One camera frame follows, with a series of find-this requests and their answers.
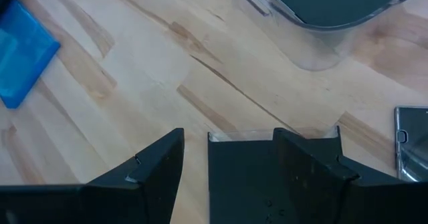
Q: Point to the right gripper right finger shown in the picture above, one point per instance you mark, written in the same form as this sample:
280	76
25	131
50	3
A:
311	184

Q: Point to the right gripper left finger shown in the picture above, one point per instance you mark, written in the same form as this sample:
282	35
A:
150	190

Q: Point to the blue jewel case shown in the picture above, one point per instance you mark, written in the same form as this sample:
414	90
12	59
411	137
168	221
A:
23	53

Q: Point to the clear plastic bin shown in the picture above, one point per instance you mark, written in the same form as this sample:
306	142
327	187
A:
317	47

